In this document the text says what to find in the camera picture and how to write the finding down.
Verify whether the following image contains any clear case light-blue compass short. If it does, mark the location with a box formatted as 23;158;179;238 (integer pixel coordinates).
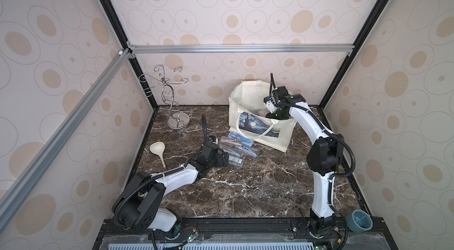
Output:
220;146;241;158

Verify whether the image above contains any clear case pink compass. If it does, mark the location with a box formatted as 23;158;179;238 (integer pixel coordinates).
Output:
219;136;244;149

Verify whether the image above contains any clear case light-blue compass long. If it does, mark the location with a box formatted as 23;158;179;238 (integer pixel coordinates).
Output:
235;146;259;158

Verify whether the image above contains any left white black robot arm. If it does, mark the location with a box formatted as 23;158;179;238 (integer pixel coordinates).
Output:
112;114;229;236

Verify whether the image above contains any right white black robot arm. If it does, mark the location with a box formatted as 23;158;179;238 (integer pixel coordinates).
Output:
264;74;355;237

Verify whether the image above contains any cream canvas starry-night tote bag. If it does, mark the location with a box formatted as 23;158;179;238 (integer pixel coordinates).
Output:
229;81;297;153

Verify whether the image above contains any teal ceramic cup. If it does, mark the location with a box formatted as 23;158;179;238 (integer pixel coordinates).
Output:
345;209;373;233

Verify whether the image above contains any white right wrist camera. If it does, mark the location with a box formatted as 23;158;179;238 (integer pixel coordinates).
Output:
264;96;277;113

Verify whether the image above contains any chrome wire jewelry stand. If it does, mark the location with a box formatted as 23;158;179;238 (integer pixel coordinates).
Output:
138;65;190;130

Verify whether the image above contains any cream spoon grey handle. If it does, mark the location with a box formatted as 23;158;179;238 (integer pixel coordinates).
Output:
149;141;167;170

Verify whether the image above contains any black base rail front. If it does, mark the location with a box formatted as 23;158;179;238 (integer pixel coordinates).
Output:
95;217;394;250

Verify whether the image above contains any horizontal aluminium rail back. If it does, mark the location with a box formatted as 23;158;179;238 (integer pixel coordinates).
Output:
130;43;355;55

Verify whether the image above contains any aluminium rail left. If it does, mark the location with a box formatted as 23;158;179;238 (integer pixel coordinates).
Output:
1;48;132;231

